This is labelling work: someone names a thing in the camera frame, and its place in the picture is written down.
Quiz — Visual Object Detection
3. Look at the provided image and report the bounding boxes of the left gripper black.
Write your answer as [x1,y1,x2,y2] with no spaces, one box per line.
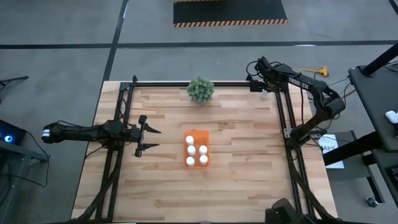
[129,114,162,158]

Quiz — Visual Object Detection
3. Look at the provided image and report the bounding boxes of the green succulent plant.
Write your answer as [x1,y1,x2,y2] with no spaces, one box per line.
[186,76,215,104]

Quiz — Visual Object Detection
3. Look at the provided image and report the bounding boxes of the black tripod leg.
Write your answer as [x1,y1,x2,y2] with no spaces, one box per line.
[0,75,30,90]

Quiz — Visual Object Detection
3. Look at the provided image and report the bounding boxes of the black tripod pole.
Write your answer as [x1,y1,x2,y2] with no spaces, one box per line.
[362,42,398,77]

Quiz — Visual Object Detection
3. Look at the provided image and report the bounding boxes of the small white case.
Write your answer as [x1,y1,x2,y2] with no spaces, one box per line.
[384,110,398,125]

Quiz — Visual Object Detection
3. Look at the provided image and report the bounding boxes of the black box with blue light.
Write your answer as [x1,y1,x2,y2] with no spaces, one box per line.
[0,119,27,146]

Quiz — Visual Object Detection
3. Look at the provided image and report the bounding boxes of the black side table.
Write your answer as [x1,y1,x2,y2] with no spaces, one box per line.
[322,63,398,208]

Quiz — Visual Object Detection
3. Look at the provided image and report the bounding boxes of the white paper sheet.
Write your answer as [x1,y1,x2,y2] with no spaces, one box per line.
[318,133,346,170]

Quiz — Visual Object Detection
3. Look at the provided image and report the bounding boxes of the black equipment stand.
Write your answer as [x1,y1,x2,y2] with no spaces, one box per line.
[0,139,50,224]

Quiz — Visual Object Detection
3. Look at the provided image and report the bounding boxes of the orange plastic basket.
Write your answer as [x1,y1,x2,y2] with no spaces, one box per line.
[183,129,211,169]

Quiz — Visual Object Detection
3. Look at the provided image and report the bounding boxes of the yellow extension cord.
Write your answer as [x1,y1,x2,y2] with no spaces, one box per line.
[297,66,330,78]

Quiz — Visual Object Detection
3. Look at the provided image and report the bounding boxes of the black mat with striped edge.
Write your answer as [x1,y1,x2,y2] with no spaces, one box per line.
[173,0,289,29]

